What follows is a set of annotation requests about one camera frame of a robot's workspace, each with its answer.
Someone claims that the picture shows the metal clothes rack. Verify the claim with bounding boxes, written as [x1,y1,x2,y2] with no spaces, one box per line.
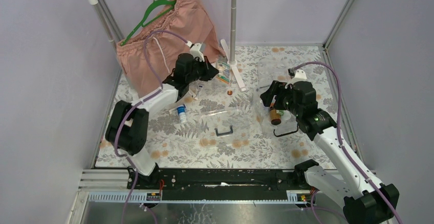
[80,0,247,93]

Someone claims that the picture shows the floral table mat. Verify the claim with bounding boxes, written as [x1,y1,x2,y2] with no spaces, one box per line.
[96,46,353,170]

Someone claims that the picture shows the purple cable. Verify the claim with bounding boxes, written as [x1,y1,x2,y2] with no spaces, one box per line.
[113,30,189,224]
[293,61,404,224]

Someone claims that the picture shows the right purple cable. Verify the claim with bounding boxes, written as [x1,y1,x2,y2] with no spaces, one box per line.
[293,61,404,224]

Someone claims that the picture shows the clear zip bag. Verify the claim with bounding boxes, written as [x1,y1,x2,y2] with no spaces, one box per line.
[257,59,290,89]

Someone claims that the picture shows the clear box lid black handle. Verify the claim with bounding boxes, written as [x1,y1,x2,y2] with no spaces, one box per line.
[197,107,250,147]

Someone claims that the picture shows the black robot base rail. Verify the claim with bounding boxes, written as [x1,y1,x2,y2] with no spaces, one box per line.
[126,167,313,201]

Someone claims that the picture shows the pink fabric shorts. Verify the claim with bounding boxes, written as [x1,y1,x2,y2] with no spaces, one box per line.
[117,0,225,97]

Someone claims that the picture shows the green clothes hanger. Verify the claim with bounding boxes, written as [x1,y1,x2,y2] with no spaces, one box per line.
[120,0,177,46]

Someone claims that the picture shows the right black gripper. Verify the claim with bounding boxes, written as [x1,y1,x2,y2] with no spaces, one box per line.
[259,80,302,117]

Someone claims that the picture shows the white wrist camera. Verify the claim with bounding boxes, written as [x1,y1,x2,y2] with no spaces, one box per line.
[287,69,307,86]
[186,41,206,62]

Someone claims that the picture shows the clear plastic kit box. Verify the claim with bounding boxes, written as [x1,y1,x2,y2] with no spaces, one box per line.
[253,86,298,138]

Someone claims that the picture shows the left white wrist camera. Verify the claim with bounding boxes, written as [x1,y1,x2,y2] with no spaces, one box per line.
[186,41,206,62]

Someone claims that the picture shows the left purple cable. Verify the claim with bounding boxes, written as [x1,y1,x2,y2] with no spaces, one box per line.
[113,30,189,224]

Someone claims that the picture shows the brown medicine bottle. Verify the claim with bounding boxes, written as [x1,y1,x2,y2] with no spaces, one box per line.
[269,106,281,126]

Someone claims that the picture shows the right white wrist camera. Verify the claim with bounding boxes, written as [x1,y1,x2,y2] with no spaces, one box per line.
[287,69,307,86]

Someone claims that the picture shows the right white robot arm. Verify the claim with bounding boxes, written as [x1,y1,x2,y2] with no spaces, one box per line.
[260,80,401,223]

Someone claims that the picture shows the blue white medicine bottle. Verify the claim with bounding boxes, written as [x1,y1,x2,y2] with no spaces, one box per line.
[176,104,187,123]

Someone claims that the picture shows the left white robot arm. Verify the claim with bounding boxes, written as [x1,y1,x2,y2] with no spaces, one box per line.
[105,53,219,189]

